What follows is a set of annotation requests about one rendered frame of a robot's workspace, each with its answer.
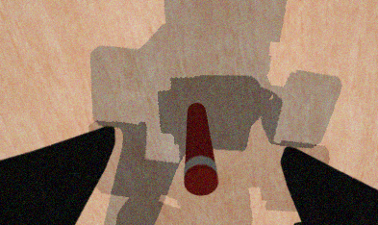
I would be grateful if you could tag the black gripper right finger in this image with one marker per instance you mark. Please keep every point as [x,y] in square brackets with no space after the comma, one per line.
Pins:
[323,195]

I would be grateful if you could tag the red peg with white band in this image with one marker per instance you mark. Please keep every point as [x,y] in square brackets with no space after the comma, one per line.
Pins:
[200,173]

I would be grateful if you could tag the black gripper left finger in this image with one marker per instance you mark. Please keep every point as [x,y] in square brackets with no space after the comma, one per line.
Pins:
[51,185]

